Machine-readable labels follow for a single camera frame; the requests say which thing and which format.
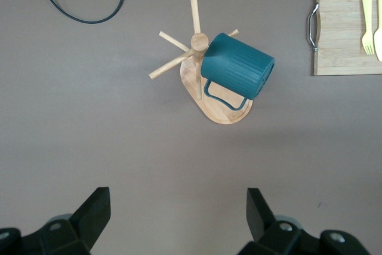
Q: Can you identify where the bamboo cutting board, metal handle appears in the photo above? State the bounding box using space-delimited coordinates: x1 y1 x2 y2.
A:
307 0 382 76

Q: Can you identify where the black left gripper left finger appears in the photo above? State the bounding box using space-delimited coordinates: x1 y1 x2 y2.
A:
0 187 112 255

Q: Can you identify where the yellow plastic knife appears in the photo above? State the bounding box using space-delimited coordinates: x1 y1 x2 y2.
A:
374 0 382 62

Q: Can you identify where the yellow plastic fork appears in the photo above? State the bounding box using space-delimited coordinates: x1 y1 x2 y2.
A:
361 0 376 56

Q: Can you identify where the teal ribbed cup with handle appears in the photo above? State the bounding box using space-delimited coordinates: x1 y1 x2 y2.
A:
200 32 276 112

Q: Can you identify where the wooden mug tree stand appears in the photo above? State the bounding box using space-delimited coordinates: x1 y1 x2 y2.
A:
148 0 254 125

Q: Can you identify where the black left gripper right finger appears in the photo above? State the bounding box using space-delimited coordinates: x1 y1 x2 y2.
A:
238 188 371 255

